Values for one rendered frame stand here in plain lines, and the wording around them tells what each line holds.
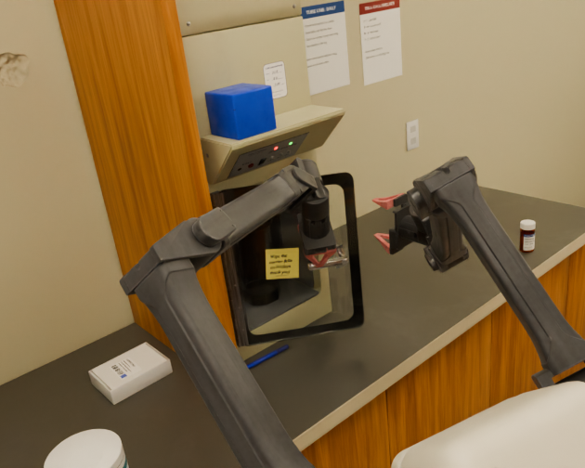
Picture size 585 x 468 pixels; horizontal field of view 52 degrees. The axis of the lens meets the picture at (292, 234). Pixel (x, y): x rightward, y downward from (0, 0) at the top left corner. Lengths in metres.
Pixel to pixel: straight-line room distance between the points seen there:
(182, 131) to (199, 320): 0.53
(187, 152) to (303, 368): 0.60
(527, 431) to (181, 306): 0.39
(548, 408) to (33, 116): 1.30
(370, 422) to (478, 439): 0.91
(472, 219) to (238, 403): 0.43
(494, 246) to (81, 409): 1.01
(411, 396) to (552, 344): 0.77
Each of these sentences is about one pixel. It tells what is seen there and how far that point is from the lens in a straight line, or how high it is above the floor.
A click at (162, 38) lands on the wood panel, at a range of 1.15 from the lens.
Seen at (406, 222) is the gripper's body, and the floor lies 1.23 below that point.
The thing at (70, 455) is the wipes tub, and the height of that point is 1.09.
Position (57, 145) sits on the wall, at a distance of 1.62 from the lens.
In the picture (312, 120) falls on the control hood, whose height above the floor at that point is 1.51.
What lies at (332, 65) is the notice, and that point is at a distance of 2.11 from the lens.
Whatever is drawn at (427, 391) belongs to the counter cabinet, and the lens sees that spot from 1.66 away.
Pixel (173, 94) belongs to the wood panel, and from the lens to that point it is 1.16.
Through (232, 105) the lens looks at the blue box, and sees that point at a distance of 1.20.
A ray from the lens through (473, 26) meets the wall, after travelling 2.73.
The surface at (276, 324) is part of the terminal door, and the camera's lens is 1.46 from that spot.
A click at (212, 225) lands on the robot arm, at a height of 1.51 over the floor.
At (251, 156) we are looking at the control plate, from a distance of 1.27.
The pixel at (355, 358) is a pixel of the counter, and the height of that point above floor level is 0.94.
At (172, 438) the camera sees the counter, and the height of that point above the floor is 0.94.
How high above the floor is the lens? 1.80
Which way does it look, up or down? 23 degrees down
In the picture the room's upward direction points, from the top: 7 degrees counter-clockwise
